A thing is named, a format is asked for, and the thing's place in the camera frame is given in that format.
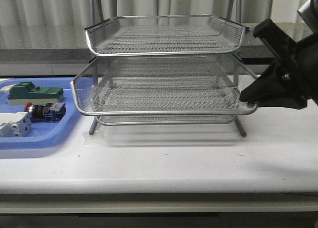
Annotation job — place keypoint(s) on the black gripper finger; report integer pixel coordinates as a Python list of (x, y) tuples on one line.
[(274, 88), (276, 40)]

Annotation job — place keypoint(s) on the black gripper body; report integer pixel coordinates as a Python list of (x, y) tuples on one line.
[(301, 65)]

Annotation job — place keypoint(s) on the silver mesh tray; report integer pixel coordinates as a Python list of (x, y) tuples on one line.
[(164, 119), (164, 35), (184, 85)]

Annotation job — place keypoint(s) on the red emergency stop button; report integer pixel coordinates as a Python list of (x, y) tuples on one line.
[(51, 111)]

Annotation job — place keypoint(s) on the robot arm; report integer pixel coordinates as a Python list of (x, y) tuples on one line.
[(309, 7)]

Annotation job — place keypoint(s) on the grey stone counter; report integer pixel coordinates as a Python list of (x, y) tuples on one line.
[(68, 44)]

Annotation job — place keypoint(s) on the blue plastic tray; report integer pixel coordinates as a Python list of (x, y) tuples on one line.
[(44, 134)]

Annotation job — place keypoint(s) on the white circuit breaker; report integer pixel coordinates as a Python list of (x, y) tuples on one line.
[(14, 124)]

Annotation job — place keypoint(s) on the green and beige switch block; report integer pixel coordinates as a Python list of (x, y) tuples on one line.
[(26, 91)]

